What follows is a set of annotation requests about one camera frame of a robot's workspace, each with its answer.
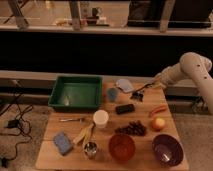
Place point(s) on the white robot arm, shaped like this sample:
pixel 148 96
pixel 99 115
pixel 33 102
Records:
pixel 195 67

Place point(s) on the red bowl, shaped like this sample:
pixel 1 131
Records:
pixel 121 147

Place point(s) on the purple bowl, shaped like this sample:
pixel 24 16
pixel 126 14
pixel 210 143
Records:
pixel 167 150

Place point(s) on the blue plastic cup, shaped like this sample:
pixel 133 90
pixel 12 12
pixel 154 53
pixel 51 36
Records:
pixel 112 94

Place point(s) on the light blue cloth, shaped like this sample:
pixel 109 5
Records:
pixel 125 85

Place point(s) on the black rectangular case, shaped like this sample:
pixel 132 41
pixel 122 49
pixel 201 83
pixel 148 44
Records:
pixel 122 109

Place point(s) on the white paper cup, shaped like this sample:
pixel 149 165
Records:
pixel 100 118

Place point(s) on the green plastic tray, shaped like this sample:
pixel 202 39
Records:
pixel 76 93

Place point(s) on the metal fork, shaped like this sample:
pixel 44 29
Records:
pixel 72 119

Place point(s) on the bunch of dark grapes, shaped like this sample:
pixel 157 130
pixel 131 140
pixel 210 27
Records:
pixel 134 128

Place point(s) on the wooden table board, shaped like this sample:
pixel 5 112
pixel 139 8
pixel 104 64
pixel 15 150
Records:
pixel 144 160

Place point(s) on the banana peel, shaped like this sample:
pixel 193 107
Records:
pixel 84 135

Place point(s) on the orange apple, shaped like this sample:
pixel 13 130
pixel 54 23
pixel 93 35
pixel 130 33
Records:
pixel 158 123

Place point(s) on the small metal cup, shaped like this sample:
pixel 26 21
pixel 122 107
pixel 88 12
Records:
pixel 90 149

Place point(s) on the blue sponge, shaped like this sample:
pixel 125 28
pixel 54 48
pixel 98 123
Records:
pixel 62 143

